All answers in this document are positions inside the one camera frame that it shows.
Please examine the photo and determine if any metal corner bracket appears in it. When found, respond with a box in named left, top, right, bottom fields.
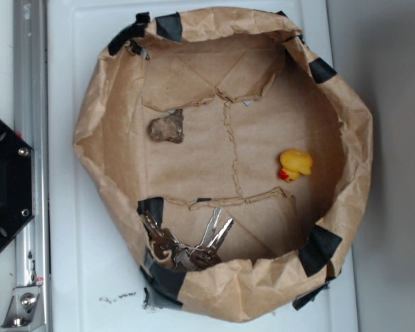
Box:
left=0, top=286, right=44, bottom=331

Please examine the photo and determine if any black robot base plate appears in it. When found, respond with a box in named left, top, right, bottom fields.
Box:
left=0, top=119, right=34, bottom=253

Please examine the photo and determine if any yellow rubber duck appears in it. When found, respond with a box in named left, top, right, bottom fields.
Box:
left=279, top=149, right=313, bottom=182

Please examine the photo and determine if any aluminium extrusion rail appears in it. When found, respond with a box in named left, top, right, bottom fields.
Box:
left=12, top=1, right=53, bottom=331

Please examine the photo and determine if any brown paper bag bin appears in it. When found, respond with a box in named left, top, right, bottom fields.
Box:
left=73, top=7, right=373, bottom=322

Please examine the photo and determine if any silver key bunch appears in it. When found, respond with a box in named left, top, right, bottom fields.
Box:
left=140, top=207, right=234, bottom=272

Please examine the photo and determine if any brown rock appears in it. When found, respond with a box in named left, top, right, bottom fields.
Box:
left=147, top=109, right=185, bottom=144

